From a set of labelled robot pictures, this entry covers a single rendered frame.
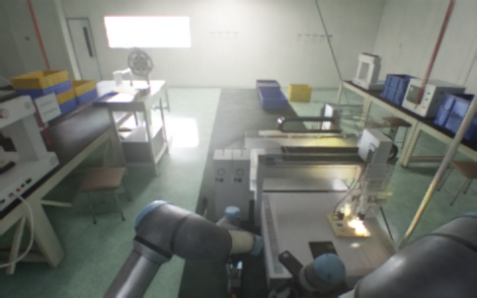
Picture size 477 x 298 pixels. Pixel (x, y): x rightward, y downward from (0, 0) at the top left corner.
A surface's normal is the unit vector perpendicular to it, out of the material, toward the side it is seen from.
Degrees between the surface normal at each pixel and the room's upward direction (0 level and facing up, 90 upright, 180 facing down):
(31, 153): 90
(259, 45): 90
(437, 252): 29
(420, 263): 40
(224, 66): 90
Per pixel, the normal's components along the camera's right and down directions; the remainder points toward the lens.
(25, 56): 0.01, 0.46
